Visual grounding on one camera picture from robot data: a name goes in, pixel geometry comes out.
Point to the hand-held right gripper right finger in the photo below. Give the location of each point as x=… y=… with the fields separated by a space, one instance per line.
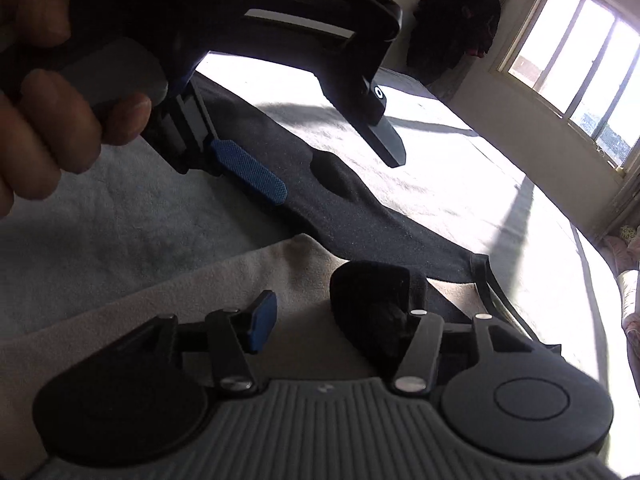
x=422 y=340

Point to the window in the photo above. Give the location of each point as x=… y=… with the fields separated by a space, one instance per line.
x=575 y=60

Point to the dark hanging clothes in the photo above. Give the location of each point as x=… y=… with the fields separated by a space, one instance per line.
x=450 y=25

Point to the person's left hand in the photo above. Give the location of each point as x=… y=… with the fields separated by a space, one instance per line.
x=50 y=130

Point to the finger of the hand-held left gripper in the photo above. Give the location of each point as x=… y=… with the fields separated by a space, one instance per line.
x=250 y=175
x=360 y=80

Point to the folded quilt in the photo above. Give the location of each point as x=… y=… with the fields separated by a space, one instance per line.
x=631 y=305

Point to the black garment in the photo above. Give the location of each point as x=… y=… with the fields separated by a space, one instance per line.
x=360 y=210

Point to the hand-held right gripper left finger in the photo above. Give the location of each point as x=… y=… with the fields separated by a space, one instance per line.
x=262 y=320

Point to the green patterned cushion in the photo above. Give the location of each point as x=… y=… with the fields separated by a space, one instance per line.
x=629 y=232

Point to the mauve cushion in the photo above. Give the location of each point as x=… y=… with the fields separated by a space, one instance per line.
x=620 y=252

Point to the bed with grey sheet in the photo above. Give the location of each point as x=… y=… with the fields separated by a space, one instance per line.
x=450 y=135

